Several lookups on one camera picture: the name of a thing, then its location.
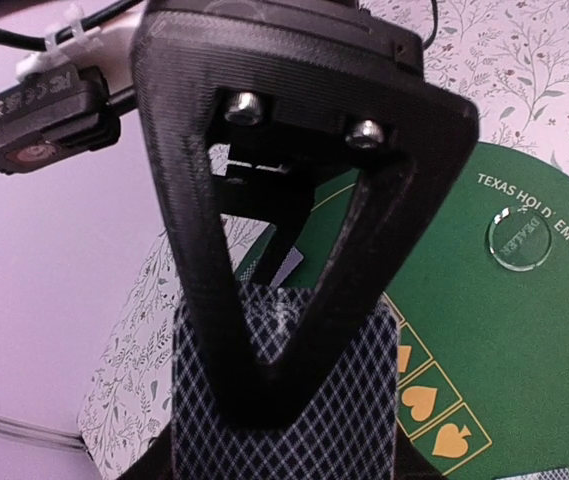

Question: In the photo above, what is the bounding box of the front aluminium rail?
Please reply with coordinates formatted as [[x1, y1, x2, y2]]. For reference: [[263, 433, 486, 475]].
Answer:
[[0, 416, 86, 452]]

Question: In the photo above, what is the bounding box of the dealt blue card pair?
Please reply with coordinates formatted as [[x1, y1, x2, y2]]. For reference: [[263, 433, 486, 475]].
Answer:
[[495, 467, 569, 480]]

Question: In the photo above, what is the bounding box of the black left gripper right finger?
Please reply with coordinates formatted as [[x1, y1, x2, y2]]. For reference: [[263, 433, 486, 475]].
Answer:
[[393, 429, 444, 480]]

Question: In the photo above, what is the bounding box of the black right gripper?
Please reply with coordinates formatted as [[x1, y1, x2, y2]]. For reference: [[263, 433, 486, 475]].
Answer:
[[131, 1, 479, 429]]

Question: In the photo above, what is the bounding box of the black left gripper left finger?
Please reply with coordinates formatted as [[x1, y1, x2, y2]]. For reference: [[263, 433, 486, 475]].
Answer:
[[123, 425, 172, 480]]

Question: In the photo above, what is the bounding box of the green round poker mat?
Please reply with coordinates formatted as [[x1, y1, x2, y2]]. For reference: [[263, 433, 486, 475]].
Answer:
[[233, 142, 569, 480]]

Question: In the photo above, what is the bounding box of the clear dealer button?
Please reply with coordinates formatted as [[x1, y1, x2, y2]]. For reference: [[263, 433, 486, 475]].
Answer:
[[485, 205, 553, 273]]

